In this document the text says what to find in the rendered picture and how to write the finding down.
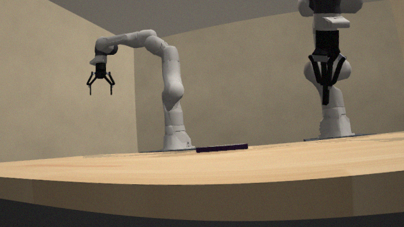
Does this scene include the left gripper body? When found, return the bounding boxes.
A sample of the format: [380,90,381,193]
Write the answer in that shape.
[316,30,340,62]

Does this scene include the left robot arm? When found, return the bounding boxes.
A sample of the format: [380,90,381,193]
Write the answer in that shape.
[297,0,364,139]

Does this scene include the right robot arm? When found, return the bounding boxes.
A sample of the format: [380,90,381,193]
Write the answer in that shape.
[90,30,195,150]

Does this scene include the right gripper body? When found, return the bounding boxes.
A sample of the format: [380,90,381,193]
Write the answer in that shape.
[95,62,107,78]

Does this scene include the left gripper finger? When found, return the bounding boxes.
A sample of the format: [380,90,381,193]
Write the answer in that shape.
[308,54,327,105]
[324,54,347,105]

